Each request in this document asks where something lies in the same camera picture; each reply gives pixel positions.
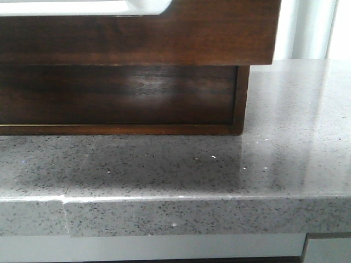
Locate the white tray on cabinet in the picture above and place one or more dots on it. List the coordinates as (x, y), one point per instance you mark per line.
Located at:
(83, 8)

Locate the white curtain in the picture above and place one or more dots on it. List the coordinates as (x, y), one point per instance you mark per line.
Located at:
(313, 30)

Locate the dark wooden drawer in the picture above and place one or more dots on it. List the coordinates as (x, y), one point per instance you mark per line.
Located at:
(187, 33)

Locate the dark wooden drawer cabinet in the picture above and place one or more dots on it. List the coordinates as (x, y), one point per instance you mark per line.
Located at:
(123, 100)

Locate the grey cabinet under counter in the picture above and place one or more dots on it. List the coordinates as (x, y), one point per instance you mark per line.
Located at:
(309, 247)

